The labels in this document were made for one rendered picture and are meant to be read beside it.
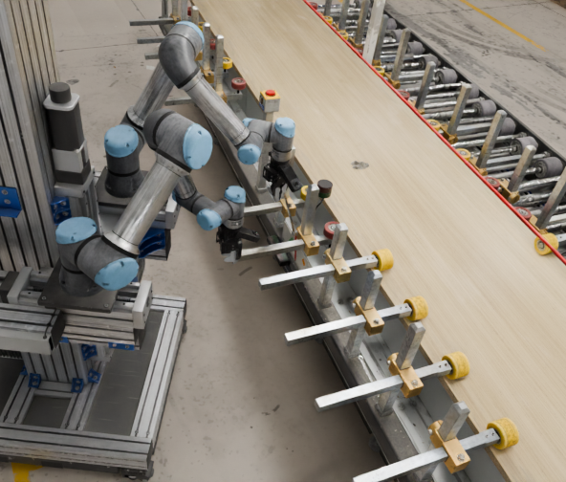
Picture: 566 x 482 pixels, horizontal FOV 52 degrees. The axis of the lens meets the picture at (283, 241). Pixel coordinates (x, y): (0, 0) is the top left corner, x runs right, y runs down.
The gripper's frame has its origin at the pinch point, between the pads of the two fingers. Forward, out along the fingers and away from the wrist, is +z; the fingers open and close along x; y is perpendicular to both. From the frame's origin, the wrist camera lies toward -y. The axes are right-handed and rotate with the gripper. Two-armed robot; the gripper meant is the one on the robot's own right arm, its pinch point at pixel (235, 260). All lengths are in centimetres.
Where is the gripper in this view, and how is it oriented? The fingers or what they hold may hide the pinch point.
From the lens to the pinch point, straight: 228.1
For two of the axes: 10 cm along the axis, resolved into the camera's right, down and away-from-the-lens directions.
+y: -9.3, 1.7, -3.4
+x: 3.6, 6.6, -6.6
